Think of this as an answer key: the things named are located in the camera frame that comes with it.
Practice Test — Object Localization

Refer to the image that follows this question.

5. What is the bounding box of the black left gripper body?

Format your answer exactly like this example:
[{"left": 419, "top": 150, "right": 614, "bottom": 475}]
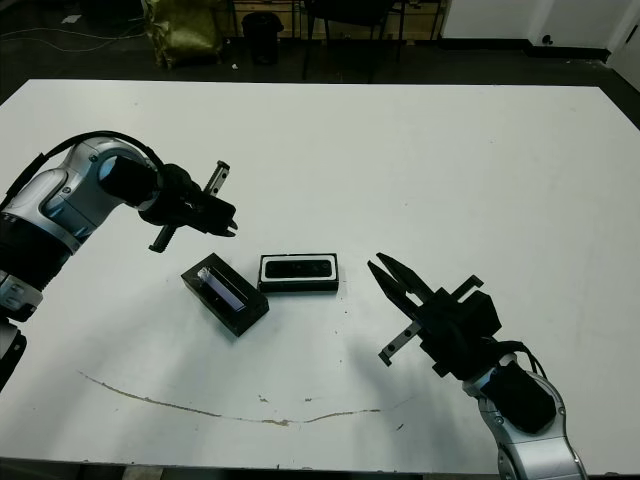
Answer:
[{"left": 139, "top": 160, "right": 236, "bottom": 251}]

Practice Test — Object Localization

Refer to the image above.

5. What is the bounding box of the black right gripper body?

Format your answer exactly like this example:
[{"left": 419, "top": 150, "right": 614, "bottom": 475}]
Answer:
[{"left": 378, "top": 275, "right": 496, "bottom": 381}]

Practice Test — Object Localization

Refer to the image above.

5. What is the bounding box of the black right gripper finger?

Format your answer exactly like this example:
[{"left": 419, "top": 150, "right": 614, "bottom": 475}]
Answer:
[
  {"left": 368, "top": 262, "right": 421, "bottom": 321},
  {"left": 377, "top": 253, "right": 436, "bottom": 305}
]

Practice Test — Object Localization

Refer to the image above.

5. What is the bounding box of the black bar-shaped camera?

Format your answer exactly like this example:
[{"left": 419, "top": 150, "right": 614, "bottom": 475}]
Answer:
[{"left": 264, "top": 258, "right": 334, "bottom": 280}]

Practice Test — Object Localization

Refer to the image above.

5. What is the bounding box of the black box lid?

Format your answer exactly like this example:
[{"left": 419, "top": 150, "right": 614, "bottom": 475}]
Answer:
[{"left": 180, "top": 253, "right": 271, "bottom": 339}]

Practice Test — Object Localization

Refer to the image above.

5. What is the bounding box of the black box with white insert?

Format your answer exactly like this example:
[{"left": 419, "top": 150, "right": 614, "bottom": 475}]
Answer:
[{"left": 257, "top": 253, "right": 341, "bottom": 295}]

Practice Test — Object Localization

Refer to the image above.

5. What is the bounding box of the yellow-green bag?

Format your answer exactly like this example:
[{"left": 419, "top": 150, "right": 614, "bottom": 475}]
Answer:
[{"left": 141, "top": 0, "right": 226, "bottom": 69}]

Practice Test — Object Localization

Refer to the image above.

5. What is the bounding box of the black waste bin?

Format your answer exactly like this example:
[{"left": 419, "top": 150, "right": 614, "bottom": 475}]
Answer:
[{"left": 242, "top": 12, "right": 284, "bottom": 66}]

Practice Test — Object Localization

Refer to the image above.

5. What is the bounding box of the wooden cabinet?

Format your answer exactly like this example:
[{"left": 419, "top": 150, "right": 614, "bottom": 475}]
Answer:
[{"left": 232, "top": 0, "right": 449, "bottom": 41}]

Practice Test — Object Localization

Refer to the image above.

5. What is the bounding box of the black chair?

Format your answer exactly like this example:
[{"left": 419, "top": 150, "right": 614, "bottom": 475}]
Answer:
[{"left": 302, "top": 0, "right": 409, "bottom": 84}]

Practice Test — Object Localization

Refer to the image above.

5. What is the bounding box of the black low ledge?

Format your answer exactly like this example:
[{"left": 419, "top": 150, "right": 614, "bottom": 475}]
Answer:
[{"left": 439, "top": 37, "right": 614, "bottom": 65}]

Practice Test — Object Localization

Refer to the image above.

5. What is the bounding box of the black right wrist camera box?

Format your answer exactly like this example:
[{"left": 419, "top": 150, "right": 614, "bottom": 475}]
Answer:
[{"left": 457, "top": 293, "right": 502, "bottom": 341}]

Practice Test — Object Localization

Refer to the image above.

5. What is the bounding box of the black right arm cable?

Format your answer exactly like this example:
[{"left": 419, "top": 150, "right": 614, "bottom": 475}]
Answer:
[{"left": 492, "top": 339, "right": 550, "bottom": 379}]

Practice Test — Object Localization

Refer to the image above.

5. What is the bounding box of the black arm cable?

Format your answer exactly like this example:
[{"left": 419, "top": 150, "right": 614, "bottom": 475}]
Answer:
[
  {"left": 0, "top": 130, "right": 169, "bottom": 201},
  {"left": 492, "top": 339, "right": 550, "bottom": 379}
]

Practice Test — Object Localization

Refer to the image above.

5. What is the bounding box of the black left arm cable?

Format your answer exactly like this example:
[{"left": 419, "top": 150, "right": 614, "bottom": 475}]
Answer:
[{"left": 0, "top": 130, "right": 169, "bottom": 201}]

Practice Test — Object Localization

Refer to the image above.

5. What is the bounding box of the white floor cable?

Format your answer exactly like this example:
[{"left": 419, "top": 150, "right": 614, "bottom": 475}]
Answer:
[{"left": 0, "top": 24, "right": 151, "bottom": 54}]

